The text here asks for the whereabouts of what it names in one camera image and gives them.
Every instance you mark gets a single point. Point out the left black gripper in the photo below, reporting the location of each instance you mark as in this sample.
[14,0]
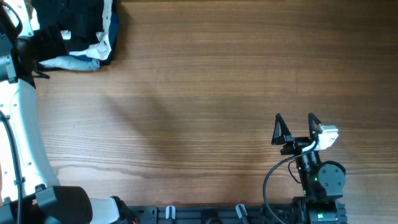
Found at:
[46,43]

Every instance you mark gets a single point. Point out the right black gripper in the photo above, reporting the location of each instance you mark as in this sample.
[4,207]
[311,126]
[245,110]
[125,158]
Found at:
[295,144]

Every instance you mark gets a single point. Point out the black t-shirt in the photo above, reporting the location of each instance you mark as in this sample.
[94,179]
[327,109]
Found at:
[77,21]

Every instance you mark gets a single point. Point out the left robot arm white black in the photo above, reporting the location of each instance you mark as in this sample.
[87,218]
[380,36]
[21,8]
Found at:
[31,191]

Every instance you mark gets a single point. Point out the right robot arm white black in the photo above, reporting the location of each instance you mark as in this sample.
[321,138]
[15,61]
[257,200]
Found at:
[322,182]

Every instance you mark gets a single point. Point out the light grey folded garment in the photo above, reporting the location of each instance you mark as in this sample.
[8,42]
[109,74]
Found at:
[71,63]

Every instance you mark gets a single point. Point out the white striped folded garment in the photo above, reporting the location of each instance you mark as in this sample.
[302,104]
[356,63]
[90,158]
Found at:
[102,40]

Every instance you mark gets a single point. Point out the dark blue folded garment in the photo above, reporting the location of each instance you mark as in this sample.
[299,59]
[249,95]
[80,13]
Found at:
[105,48]

